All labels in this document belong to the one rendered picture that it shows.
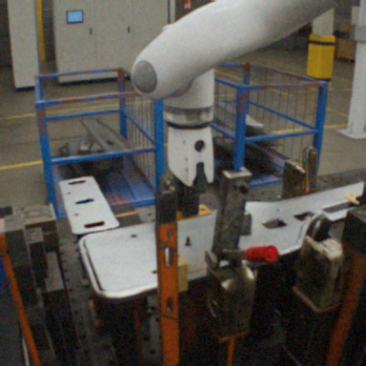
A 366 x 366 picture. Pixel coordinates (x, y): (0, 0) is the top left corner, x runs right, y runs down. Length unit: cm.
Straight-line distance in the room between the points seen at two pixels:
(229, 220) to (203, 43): 25
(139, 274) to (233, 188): 25
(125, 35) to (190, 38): 814
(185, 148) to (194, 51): 18
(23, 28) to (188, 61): 788
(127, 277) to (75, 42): 790
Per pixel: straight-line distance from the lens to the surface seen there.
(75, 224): 87
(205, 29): 53
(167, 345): 69
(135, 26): 871
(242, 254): 56
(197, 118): 64
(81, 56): 851
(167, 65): 54
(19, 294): 53
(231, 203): 56
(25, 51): 839
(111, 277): 70
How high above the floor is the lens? 142
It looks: 25 degrees down
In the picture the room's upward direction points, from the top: straight up
